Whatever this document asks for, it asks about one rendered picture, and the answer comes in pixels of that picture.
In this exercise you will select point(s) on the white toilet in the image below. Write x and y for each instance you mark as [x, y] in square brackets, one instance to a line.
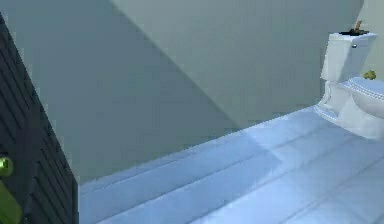
[350, 93]

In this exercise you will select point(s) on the small yellow-green object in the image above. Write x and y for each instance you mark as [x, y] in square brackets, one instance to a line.
[369, 74]

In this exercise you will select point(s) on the small black and tan object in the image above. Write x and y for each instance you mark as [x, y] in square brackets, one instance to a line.
[355, 31]

